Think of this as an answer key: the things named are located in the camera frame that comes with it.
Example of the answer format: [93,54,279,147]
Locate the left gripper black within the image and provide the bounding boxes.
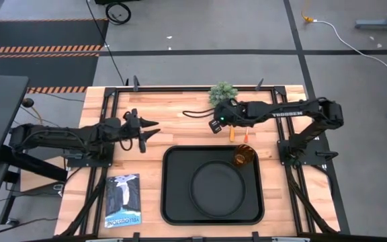
[122,108,162,155]

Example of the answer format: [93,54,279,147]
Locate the amber glass cup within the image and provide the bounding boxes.
[232,144,257,167]

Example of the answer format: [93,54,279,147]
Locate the black round plate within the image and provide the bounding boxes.
[189,160,247,219]

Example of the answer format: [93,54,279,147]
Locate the black plastic tray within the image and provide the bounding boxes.
[161,145,266,227]

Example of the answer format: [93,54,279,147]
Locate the green plant in white pot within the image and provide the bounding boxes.
[208,81,239,107]

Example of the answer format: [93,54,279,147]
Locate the Yellowstone waterfall picture book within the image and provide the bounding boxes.
[103,173,143,229]

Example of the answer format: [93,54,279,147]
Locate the black hazard striped floor mat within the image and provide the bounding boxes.
[0,17,110,95]

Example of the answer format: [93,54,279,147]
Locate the grey table leg foot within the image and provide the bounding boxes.
[354,0,387,32]

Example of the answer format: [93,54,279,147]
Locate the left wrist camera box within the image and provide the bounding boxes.
[123,108,141,123]

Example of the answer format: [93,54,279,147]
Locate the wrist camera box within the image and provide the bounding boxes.
[208,118,223,135]
[123,108,141,123]

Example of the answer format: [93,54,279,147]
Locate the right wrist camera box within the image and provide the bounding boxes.
[208,118,223,135]

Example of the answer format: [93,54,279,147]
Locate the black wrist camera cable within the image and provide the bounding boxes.
[181,107,216,120]

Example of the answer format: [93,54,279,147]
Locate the black aluminium table frame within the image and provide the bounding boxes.
[58,76,351,242]

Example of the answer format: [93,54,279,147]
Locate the black hanging cable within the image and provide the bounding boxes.
[85,0,128,85]

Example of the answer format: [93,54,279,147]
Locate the yellow hanging power cable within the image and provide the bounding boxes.
[300,0,316,24]

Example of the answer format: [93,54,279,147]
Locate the coiled black cable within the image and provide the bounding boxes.
[105,1,132,26]

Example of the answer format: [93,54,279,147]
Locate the white floor cable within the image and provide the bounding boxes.
[313,19,387,76]

